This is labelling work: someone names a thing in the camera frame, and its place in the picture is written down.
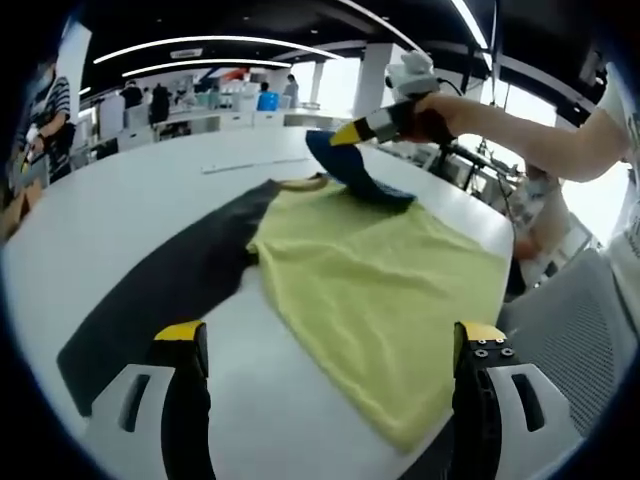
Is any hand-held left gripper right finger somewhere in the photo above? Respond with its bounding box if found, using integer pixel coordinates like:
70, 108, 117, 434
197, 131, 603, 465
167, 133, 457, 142
452, 321, 585, 480

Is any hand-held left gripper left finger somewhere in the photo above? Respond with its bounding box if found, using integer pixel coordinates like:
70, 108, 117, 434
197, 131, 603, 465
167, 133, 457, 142
87, 322, 217, 480

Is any yellow grey blue garment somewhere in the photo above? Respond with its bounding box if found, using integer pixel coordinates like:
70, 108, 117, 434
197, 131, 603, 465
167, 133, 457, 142
56, 129, 514, 454

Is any person's right hand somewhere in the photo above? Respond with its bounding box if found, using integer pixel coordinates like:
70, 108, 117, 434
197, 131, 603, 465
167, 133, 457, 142
408, 93, 470, 145

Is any straight ceiling light strip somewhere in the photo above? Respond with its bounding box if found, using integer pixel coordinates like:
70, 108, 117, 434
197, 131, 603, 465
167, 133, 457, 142
449, 0, 489, 51

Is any black equipment stand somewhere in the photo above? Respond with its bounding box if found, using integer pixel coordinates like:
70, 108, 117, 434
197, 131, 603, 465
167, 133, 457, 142
434, 139, 526, 221

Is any grey mesh chair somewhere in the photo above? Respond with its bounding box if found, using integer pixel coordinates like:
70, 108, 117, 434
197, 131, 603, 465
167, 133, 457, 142
499, 249, 631, 436

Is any white cabinet row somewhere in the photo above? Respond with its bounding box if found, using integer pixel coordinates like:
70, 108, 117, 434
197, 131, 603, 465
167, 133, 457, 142
79, 107, 361, 161

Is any long curved ceiling light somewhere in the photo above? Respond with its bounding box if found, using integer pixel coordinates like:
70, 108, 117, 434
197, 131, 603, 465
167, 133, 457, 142
93, 35, 346, 65

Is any short curved ceiling light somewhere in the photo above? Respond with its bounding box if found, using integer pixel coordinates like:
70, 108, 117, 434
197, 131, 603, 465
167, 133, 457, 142
122, 58, 291, 79

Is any person's white printed shirt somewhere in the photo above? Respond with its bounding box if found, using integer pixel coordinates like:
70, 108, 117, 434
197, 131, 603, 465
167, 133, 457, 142
594, 74, 640, 311

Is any cardboard box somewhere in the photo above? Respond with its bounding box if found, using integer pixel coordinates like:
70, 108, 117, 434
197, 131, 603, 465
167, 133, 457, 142
0, 182, 44, 241

